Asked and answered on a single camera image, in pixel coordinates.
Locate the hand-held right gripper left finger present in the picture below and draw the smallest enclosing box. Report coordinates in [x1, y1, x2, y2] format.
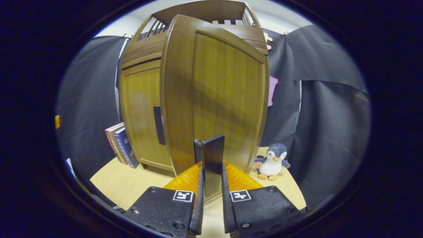
[124, 161, 205, 238]

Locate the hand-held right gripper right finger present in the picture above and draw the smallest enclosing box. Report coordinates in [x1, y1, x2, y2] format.
[221, 161, 303, 238]

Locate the black door handle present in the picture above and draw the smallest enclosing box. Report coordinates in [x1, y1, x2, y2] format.
[153, 106, 166, 146]
[194, 135, 225, 199]

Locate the wooden shoe cabinet door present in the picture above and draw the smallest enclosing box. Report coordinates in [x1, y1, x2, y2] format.
[160, 14, 270, 176]
[120, 59, 174, 171]

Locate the wooden double-door shoe cabinet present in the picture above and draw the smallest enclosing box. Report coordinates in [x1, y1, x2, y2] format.
[118, 0, 270, 176]

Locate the brown cover book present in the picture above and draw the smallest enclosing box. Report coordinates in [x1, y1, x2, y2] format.
[109, 124, 130, 165]

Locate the penguin plush toy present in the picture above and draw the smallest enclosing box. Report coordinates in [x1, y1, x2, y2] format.
[254, 143, 291, 181]

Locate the blue cover book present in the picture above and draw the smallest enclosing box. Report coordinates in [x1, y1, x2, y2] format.
[114, 127, 140, 169]

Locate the black backdrop cloth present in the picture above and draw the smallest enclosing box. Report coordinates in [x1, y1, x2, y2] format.
[56, 25, 371, 212]

